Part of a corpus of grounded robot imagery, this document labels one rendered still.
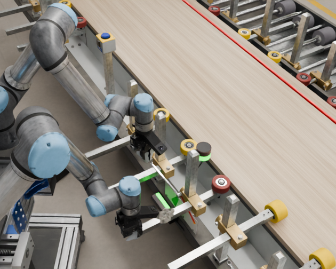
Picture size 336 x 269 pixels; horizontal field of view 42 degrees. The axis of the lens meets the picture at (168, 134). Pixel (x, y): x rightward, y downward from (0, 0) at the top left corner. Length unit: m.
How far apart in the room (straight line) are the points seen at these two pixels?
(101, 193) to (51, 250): 1.08
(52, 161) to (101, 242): 1.62
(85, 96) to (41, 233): 1.23
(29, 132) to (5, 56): 3.11
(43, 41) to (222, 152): 0.95
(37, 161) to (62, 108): 2.45
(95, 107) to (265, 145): 0.87
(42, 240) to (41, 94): 1.55
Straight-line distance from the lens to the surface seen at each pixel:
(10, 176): 1.28
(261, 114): 2.25
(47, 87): 3.87
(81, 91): 1.58
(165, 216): 1.83
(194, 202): 1.88
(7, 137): 1.90
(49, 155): 1.21
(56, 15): 1.60
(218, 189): 1.89
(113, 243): 2.79
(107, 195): 1.54
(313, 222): 1.88
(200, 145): 1.72
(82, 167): 1.53
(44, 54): 1.53
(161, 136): 1.92
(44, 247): 2.59
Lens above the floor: 2.38
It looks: 45 degrees down
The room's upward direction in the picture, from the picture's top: 2 degrees clockwise
